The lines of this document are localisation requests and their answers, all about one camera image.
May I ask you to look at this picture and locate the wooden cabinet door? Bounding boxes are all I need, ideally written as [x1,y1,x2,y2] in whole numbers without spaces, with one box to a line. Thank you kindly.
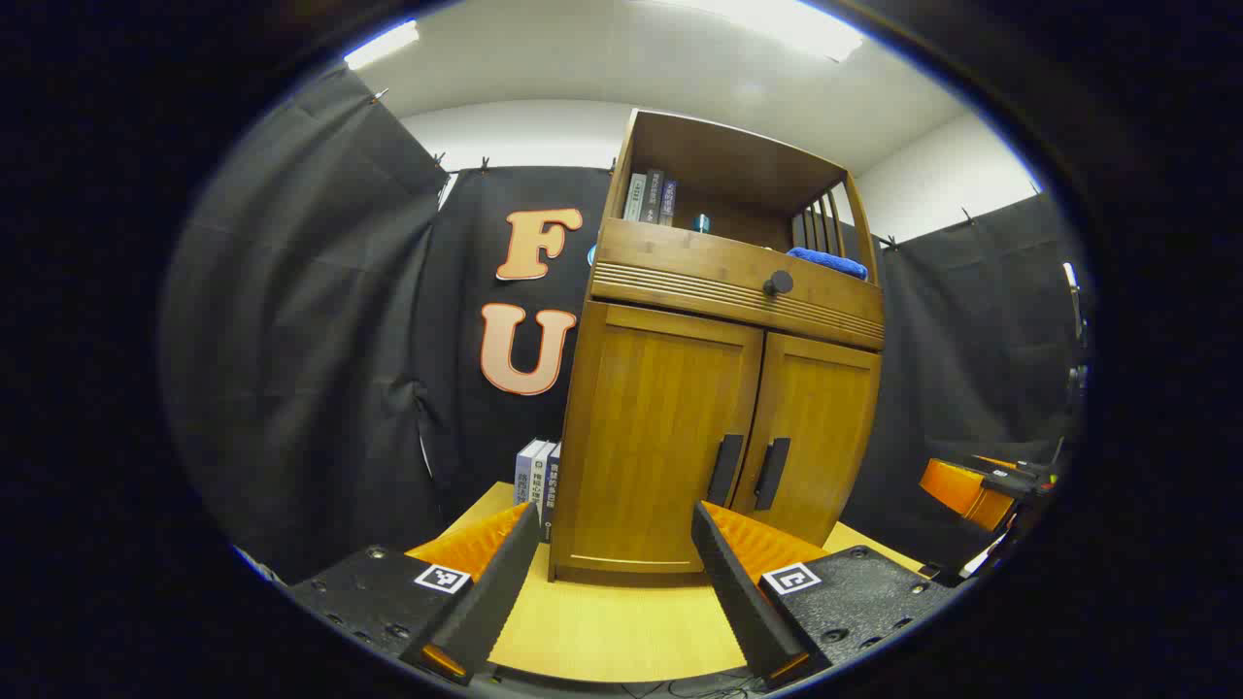
[730,332,883,549]
[561,301,765,576]

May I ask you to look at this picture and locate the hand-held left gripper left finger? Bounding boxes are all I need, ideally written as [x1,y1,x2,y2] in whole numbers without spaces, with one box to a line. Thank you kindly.
[286,500,542,685]

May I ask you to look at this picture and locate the ceiling light panel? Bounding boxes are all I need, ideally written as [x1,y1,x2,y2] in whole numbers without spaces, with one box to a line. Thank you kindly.
[345,21,420,71]

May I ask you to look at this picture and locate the blue folded towel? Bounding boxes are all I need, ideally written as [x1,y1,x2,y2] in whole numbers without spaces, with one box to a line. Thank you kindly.
[787,247,869,282]

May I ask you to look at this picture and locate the black door handle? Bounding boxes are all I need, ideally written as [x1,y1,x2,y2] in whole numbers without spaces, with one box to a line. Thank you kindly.
[706,433,746,508]
[754,437,791,512]

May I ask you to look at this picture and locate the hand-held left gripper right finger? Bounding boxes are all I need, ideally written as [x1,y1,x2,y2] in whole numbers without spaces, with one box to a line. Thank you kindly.
[690,500,957,685]

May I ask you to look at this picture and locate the white and blue book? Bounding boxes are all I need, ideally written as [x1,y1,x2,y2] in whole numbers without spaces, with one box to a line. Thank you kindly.
[529,442,556,516]
[514,439,545,506]

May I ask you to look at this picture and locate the wooden double-door shoe cabinet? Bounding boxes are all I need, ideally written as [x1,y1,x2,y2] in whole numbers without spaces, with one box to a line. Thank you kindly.
[547,107,887,586]

